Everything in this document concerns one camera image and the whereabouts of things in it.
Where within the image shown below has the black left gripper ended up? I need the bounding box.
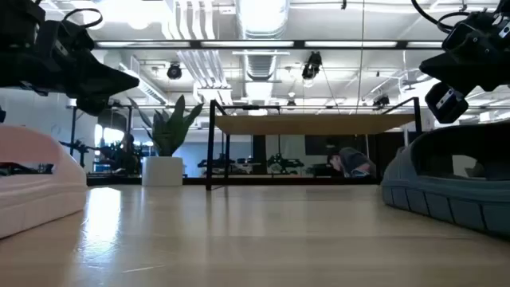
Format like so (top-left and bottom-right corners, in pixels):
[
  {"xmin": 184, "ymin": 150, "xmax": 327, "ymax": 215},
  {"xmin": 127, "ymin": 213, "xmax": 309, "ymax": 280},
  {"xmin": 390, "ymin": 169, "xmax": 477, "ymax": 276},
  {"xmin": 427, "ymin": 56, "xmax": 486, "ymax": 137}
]
[{"xmin": 0, "ymin": 19, "xmax": 141, "ymax": 99}]

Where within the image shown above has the white plant pot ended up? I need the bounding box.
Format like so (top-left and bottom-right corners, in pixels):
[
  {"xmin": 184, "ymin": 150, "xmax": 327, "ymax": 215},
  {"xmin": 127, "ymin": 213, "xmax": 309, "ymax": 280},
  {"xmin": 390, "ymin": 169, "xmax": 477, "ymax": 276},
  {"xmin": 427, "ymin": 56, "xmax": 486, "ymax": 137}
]
[{"xmin": 141, "ymin": 155, "xmax": 185, "ymax": 187}]

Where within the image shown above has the black overhead camera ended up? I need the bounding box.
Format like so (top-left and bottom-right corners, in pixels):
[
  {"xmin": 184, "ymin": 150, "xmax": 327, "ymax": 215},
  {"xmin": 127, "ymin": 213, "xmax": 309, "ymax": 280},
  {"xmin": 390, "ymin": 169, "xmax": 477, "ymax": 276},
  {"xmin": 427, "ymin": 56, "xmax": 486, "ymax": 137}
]
[{"xmin": 300, "ymin": 50, "xmax": 324, "ymax": 81}]

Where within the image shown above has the wooden shelf board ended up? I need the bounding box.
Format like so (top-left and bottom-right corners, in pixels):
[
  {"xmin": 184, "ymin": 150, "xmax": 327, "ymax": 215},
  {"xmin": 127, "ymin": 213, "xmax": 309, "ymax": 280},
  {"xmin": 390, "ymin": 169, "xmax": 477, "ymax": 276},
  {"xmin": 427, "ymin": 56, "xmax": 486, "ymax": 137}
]
[{"xmin": 214, "ymin": 113, "xmax": 418, "ymax": 136}]

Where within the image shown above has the overhead frame beam with lights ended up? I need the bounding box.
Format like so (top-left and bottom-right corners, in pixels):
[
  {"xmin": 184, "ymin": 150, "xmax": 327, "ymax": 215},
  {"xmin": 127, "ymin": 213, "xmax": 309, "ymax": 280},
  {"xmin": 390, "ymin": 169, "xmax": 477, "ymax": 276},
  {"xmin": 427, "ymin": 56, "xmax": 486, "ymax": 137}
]
[{"xmin": 93, "ymin": 38, "xmax": 445, "ymax": 50}]

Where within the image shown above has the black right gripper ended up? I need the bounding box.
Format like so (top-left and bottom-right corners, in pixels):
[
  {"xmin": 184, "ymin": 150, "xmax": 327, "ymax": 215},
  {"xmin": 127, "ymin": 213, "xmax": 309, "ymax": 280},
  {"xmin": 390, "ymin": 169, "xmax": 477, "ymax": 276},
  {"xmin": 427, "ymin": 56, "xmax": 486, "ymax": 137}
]
[{"xmin": 418, "ymin": 11, "xmax": 510, "ymax": 96}]

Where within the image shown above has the black round hanging spotlight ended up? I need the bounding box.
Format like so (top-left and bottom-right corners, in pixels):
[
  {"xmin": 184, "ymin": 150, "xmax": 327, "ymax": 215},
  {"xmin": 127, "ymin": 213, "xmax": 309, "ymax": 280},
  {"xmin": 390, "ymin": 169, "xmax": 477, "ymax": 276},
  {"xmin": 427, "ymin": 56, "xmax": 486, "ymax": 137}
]
[{"xmin": 166, "ymin": 61, "xmax": 183, "ymax": 81}]

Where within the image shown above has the green leafy plant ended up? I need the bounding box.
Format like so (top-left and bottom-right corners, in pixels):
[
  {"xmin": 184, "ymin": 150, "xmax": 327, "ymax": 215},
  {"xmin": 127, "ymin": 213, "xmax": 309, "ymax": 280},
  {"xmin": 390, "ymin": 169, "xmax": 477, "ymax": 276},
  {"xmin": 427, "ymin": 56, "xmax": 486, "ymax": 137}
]
[{"xmin": 127, "ymin": 93, "xmax": 205, "ymax": 158}]

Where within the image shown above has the silver ceiling air duct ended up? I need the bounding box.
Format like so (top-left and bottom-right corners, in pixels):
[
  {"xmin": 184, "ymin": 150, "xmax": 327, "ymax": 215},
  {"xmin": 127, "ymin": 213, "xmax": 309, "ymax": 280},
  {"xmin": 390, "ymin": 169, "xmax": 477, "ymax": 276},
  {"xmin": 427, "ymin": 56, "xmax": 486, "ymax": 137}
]
[{"xmin": 234, "ymin": 0, "xmax": 291, "ymax": 83}]

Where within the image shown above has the black table edge rail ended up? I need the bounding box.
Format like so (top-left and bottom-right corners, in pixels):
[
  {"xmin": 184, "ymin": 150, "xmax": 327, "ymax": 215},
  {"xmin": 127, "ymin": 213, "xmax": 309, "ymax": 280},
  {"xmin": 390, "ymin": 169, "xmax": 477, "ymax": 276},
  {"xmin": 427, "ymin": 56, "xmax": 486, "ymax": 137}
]
[{"xmin": 85, "ymin": 176, "xmax": 383, "ymax": 187}]

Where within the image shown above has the dark blue rubber slide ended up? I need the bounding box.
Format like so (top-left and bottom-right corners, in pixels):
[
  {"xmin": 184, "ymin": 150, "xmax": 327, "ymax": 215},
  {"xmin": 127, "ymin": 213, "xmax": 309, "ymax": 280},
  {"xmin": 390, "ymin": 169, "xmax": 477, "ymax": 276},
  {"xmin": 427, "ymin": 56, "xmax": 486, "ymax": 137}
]
[{"xmin": 380, "ymin": 121, "xmax": 510, "ymax": 240}]

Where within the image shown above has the black background robot station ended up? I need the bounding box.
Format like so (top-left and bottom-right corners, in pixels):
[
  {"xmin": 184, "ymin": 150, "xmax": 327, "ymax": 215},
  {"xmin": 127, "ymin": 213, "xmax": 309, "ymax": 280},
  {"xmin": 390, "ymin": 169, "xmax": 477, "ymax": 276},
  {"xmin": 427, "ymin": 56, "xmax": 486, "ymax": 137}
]
[{"xmin": 197, "ymin": 156, "xmax": 265, "ymax": 177}]

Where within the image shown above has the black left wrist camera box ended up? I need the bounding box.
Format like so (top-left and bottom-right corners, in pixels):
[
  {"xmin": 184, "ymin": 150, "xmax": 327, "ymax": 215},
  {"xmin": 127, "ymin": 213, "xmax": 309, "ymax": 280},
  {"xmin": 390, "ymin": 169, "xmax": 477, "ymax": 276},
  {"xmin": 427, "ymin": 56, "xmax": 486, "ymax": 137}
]
[{"xmin": 74, "ymin": 94, "xmax": 112, "ymax": 117}]

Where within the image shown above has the dark background workstation frame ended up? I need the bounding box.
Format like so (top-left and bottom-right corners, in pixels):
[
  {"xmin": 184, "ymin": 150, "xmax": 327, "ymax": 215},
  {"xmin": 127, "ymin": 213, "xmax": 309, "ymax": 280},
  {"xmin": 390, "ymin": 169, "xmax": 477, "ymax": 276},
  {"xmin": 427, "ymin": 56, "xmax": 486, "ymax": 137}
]
[{"xmin": 59, "ymin": 104, "xmax": 143, "ymax": 177}]

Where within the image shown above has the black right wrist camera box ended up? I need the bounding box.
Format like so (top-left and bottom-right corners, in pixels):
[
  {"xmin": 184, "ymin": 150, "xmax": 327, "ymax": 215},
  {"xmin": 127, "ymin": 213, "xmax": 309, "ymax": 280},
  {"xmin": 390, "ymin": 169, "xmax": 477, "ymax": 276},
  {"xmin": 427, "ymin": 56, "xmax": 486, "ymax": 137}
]
[{"xmin": 423, "ymin": 81, "xmax": 470, "ymax": 125}]

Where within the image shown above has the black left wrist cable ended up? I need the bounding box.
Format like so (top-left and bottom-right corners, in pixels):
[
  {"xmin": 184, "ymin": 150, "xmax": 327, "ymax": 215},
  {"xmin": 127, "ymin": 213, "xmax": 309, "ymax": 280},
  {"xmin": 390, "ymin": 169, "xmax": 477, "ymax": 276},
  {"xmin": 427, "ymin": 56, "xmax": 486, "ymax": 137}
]
[{"xmin": 62, "ymin": 7, "xmax": 104, "ymax": 29}]

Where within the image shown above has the small black hanging camera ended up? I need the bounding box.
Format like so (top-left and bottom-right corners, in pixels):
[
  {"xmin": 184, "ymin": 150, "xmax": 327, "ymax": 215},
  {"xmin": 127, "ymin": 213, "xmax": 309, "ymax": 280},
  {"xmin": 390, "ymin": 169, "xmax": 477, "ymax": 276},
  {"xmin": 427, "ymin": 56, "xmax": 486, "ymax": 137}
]
[{"xmin": 372, "ymin": 93, "xmax": 392, "ymax": 108}]

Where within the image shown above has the person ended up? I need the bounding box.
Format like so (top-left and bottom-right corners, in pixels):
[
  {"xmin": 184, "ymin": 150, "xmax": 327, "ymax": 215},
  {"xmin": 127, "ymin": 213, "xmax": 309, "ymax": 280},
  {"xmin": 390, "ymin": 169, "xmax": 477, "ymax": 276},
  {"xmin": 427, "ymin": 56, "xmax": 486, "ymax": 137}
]
[{"xmin": 326, "ymin": 146, "xmax": 378, "ymax": 179}]

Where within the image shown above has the pink rubber slide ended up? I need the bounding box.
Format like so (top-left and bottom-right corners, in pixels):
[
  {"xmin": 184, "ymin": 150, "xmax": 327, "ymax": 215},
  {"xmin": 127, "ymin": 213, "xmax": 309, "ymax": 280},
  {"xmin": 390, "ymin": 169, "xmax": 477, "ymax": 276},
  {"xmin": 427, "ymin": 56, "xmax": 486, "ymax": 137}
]
[{"xmin": 0, "ymin": 124, "xmax": 89, "ymax": 240}]

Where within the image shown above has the black metal shelf frame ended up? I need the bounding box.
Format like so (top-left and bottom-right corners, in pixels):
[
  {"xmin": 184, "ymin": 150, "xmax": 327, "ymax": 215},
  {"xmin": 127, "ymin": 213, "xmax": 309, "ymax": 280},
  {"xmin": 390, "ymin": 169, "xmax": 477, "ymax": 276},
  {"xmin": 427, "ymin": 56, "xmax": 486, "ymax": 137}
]
[{"xmin": 205, "ymin": 96, "xmax": 423, "ymax": 191}]

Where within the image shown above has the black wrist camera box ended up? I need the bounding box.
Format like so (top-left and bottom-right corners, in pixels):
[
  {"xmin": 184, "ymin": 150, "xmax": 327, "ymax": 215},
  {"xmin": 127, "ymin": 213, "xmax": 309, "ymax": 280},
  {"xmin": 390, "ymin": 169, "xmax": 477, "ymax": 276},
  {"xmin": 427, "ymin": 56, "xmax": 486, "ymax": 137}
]
[
  {"xmin": 74, "ymin": 94, "xmax": 112, "ymax": 117},
  {"xmin": 423, "ymin": 81, "xmax": 470, "ymax": 125}
]

